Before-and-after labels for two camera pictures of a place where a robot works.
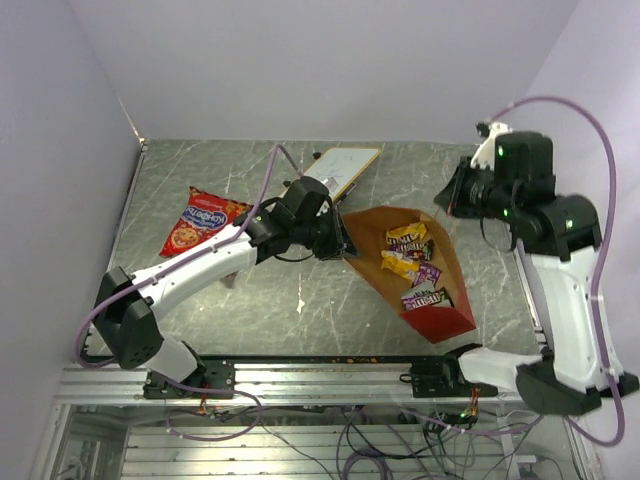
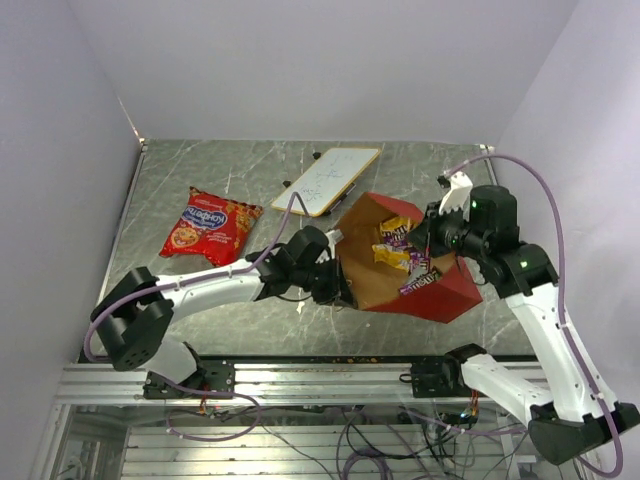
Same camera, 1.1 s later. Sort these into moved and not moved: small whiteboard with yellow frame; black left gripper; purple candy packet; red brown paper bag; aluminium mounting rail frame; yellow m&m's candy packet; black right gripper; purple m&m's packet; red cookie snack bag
Moved: black left gripper; black right gripper; red brown paper bag; purple candy packet; purple m&m's packet; yellow m&m's candy packet
Not moved: red cookie snack bag; small whiteboard with yellow frame; aluminium mounting rail frame
